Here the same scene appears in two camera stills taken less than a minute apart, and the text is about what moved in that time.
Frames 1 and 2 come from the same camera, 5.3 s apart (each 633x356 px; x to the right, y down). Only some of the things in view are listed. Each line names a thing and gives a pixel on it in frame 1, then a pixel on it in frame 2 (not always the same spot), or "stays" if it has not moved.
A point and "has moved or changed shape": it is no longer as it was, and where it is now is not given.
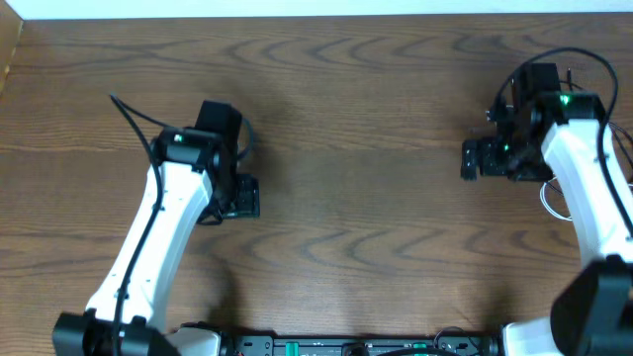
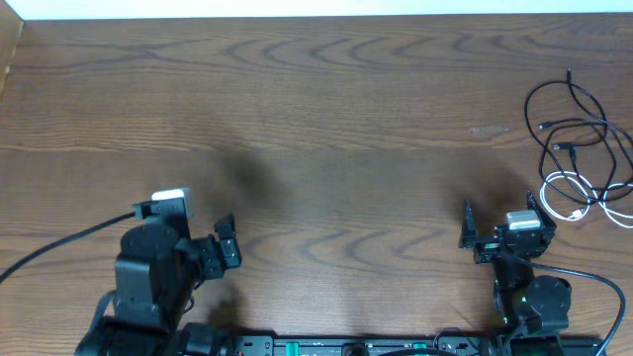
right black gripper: [488, 163] to [488, 246]
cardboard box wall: [11, 27] stays
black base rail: [359, 345] stays
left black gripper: [247, 199] to [214, 254]
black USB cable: [614, 127] has moved or changed shape
